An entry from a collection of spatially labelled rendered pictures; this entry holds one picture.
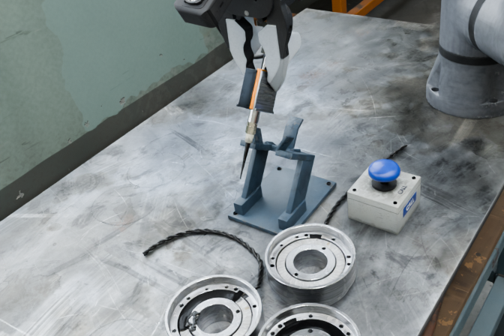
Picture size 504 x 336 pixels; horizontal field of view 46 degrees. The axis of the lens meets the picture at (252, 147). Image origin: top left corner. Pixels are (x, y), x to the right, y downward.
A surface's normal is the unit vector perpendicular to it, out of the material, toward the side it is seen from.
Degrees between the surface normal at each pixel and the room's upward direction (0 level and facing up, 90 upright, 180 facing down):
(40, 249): 0
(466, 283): 0
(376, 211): 90
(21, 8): 90
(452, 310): 0
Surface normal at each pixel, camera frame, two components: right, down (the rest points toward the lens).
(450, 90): -0.77, 0.17
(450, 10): -0.96, 0.25
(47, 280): -0.13, -0.82
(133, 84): 0.80, 0.24
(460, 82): -0.59, 0.24
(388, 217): -0.58, 0.51
